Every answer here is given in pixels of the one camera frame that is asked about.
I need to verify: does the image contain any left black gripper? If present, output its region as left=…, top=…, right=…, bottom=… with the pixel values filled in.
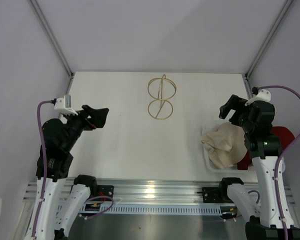
left=62, top=103, right=109, bottom=151

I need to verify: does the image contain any beige bucket hat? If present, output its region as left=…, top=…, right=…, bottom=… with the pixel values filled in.
left=201, top=122, right=247, bottom=170

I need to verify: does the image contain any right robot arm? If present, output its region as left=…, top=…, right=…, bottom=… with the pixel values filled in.
left=217, top=93, right=300, bottom=240

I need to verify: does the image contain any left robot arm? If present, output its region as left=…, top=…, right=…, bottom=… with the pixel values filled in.
left=24, top=105, right=113, bottom=240

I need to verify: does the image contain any white plastic basket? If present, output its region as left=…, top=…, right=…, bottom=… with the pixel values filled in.
left=201, top=120, right=255, bottom=174

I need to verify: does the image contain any red cap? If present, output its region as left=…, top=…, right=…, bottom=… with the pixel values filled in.
left=236, top=126, right=295, bottom=171

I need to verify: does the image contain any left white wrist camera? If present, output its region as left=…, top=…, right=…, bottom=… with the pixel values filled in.
left=54, top=94, right=78, bottom=116

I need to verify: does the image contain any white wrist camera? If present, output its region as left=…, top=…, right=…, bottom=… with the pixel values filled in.
left=244, top=87, right=271, bottom=106
left=54, top=94, right=78, bottom=116

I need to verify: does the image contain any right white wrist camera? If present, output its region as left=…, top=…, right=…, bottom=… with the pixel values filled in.
left=244, top=87, right=271, bottom=106

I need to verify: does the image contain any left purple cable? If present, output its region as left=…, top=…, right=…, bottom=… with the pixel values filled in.
left=31, top=99, right=56, bottom=238

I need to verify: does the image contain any purple cable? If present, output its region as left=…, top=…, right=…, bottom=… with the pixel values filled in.
left=31, top=99, right=56, bottom=238
left=247, top=85, right=300, bottom=240

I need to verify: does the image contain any gold wire hat stand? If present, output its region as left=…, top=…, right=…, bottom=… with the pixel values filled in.
left=147, top=73, right=177, bottom=121

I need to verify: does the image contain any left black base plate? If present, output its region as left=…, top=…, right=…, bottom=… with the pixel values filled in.
left=97, top=185, right=114, bottom=202

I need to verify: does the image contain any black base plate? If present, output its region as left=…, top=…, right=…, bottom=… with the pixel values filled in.
left=201, top=187, right=228, bottom=204
left=97, top=185, right=114, bottom=202

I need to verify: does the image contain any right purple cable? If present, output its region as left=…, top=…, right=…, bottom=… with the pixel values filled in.
left=247, top=85, right=300, bottom=240

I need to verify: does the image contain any aluminium mounting rail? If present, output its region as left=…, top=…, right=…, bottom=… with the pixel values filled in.
left=22, top=177, right=296, bottom=206

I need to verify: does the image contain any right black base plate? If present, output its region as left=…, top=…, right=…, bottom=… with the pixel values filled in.
left=201, top=187, right=228, bottom=204

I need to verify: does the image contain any white slotted cable duct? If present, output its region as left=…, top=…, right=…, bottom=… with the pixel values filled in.
left=57, top=204, right=237, bottom=215

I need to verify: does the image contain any right aluminium frame post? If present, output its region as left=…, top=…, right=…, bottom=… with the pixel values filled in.
left=244, top=0, right=295, bottom=81

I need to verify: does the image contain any aluminium frame post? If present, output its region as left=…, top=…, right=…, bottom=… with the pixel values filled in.
left=244, top=0, right=295, bottom=81
left=27, top=0, right=74, bottom=79

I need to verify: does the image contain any left aluminium frame post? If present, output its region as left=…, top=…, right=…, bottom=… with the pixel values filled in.
left=27, top=0, right=74, bottom=79

